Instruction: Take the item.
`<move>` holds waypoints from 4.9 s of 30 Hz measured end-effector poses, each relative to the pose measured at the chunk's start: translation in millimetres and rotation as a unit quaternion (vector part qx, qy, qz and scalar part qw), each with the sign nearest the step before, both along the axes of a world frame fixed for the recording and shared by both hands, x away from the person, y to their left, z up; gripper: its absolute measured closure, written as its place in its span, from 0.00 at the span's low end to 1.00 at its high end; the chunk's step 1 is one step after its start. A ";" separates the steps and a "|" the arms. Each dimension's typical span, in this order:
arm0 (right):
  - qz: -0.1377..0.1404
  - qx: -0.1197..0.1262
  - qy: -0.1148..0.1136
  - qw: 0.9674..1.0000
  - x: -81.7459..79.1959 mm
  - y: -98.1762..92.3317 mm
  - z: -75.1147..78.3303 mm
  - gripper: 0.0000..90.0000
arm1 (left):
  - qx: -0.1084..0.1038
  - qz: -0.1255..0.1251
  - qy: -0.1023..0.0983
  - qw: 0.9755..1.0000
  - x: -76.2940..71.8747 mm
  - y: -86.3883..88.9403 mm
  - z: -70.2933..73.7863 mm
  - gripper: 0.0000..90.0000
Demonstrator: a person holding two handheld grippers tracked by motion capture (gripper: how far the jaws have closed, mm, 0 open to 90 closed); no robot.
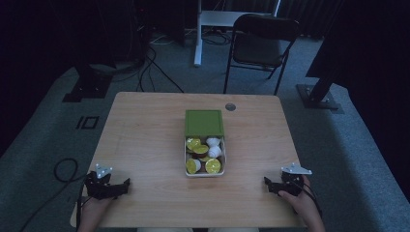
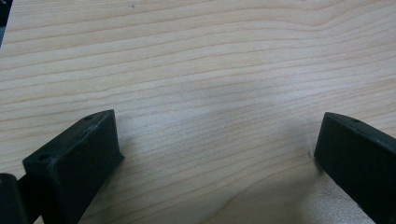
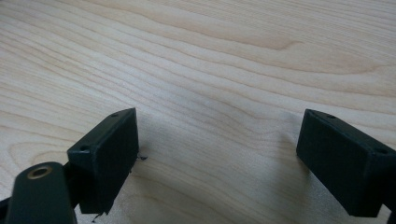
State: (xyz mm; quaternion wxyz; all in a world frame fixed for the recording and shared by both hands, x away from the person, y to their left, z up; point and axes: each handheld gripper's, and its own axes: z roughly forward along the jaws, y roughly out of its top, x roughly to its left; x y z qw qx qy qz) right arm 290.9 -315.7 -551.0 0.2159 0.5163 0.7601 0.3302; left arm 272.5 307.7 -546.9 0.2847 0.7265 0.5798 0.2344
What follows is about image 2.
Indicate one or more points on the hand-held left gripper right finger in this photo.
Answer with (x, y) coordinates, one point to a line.
(358, 161)

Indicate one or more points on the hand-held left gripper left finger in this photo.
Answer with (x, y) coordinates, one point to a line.
(74, 161)

